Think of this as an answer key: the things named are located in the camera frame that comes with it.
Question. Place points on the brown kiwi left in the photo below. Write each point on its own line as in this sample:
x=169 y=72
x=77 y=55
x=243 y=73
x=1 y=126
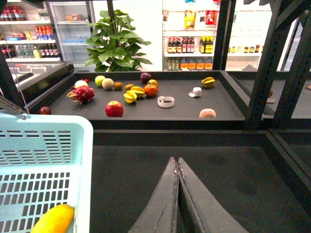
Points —
x=118 y=86

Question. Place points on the yellow starfruit back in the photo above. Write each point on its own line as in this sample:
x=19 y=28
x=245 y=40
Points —
x=139 y=91

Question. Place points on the small white tape roll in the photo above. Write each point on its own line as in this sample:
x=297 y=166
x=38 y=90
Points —
x=196 y=92

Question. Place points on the peach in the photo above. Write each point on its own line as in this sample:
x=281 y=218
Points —
x=207 y=113

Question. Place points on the white round fruit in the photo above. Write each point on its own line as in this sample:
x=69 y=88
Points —
x=80 y=83

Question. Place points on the glass door refrigerator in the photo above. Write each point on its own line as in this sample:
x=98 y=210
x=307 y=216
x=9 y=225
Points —
x=70 y=20

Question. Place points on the green apple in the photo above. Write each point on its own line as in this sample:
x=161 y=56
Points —
x=98 y=80

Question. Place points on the chest freezer glass lid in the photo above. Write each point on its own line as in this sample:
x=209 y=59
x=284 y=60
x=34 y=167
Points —
x=33 y=79

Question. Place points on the white grocery shelf right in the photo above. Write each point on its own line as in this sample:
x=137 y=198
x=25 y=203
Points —
x=191 y=29

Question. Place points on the light blue plastic basket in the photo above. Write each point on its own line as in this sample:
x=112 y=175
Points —
x=45 y=160

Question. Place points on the black fruit display tray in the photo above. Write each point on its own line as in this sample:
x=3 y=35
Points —
x=226 y=98

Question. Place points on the yellow starfruit far right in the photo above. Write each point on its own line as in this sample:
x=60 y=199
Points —
x=208 y=82

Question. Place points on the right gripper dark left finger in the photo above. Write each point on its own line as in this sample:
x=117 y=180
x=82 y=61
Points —
x=160 y=214

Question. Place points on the black metal rack post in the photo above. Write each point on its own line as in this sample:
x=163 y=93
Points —
x=284 y=12

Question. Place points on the dark purple fruit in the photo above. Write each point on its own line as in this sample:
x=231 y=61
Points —
x=145 y=77

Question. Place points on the orange persimmon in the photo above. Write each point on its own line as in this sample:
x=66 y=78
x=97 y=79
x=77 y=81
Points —
x=150 y=90

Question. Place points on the small dark red apple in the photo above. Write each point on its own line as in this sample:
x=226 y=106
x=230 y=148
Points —
x=45 y=110

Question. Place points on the red yellow mango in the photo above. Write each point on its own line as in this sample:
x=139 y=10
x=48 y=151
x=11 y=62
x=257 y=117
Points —
x=153 y=82

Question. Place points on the brown kiwi right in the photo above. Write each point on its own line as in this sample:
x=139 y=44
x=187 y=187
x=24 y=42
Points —
x=129 y=86

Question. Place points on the large red apple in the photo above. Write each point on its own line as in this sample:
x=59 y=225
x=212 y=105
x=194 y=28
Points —
x=114 y=109

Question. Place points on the brown kiwi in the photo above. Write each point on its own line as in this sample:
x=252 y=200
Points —
x=129 y=86
x=118 y=86

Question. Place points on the white drinks shelf left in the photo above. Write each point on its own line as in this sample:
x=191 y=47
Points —
x=26 y=32

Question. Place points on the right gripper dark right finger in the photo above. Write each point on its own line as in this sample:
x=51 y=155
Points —
x=199 y=209

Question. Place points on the green potted plant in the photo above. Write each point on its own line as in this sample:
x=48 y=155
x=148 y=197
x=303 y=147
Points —
x=114 y=44

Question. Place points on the yellow starfruit front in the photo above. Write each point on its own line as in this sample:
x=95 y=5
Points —
x=130 y=96

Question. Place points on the pink dragon fruit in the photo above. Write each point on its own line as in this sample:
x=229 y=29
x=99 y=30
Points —
x=81 y=94

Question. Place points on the yellow starfruit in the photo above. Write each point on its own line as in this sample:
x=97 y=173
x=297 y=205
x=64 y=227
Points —
x=208 y=82
x=139 y=91
x=130 y=96

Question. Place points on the grey basket handle front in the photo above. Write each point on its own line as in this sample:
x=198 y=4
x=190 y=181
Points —
x=11 y=108

